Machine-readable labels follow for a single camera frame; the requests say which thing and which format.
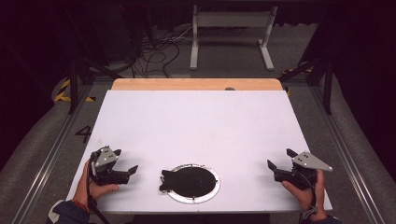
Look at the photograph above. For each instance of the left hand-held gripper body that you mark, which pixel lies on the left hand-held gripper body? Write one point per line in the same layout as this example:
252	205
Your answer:
106	161

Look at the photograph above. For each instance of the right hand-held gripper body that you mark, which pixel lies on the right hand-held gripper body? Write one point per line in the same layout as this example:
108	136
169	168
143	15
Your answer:
303	169

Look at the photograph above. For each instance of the round silver-rimmed disc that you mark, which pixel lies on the round silver-rimmed disc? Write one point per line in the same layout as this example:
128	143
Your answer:
211	193

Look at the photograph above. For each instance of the person's right hand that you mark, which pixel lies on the person's right hand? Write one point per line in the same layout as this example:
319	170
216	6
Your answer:
311	199

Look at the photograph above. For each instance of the person's left hand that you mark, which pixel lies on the person's left hand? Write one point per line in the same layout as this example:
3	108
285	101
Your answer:
85	189

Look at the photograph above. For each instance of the black metal stand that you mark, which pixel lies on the black metal stand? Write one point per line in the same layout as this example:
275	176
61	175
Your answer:
327	84
74	84

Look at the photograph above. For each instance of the white board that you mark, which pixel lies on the white board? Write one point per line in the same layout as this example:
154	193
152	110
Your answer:
199	124

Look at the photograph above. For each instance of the yellow black floor tape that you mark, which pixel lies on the yellow black floor tape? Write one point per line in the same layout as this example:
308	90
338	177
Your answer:
294	71

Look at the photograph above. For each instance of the wooden table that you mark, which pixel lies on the wooden table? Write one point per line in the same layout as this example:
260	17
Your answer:
186	84

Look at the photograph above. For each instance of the white metal stand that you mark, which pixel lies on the white metal stand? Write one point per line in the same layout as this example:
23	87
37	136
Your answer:
232	20

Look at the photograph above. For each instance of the aluminium floor rail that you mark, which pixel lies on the aluminium floor rail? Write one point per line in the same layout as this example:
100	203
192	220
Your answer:
49	161
345	149

